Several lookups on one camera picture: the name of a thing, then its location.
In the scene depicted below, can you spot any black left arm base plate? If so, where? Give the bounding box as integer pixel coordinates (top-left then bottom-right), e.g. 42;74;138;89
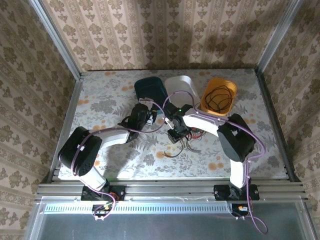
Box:
81;184;125;202

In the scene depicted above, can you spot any white plastic bin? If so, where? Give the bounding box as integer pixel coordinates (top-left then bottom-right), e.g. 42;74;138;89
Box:
164;75;201;111

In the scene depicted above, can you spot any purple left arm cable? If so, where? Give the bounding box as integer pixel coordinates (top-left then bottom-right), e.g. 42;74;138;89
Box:
71;98;167;222

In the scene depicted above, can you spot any grey metal panel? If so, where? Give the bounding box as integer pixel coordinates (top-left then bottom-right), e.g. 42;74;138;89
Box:
24;197;317;240

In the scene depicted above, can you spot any teal plastic bin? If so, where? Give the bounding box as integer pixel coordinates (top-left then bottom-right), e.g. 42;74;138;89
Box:
134;76;169;116

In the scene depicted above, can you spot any aluminium frame rail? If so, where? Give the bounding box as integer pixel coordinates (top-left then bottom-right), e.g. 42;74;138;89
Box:
34;180;309;202

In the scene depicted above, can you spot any aluminium frame post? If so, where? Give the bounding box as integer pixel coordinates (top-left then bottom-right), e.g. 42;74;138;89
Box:
28;0;83;80
254;0;305;76

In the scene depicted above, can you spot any thin red cable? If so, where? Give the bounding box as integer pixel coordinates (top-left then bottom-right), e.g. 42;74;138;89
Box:
162;126;207;159

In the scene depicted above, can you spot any black power connector block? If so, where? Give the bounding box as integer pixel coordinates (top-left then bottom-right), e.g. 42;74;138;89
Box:
231;203;254;221
91;203;113;222

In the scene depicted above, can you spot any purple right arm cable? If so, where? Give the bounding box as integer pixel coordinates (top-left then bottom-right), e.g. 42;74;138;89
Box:
162;91;269;235

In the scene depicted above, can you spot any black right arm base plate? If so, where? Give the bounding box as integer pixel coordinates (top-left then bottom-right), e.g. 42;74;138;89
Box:
213;184;260;202

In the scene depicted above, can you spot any orange plastic bin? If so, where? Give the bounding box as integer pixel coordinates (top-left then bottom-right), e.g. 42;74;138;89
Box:
200;77;238;116

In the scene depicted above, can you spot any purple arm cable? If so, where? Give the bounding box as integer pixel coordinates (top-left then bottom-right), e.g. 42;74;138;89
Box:
71;98;167;222
162;91;269;235

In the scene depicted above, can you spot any slotted grey cable duct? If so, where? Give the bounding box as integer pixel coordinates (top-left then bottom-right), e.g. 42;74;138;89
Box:
41;201;233;215

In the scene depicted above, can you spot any aluminium table side rail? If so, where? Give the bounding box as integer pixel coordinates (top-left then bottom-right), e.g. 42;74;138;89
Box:
254;68;302;183
46;72;85;185

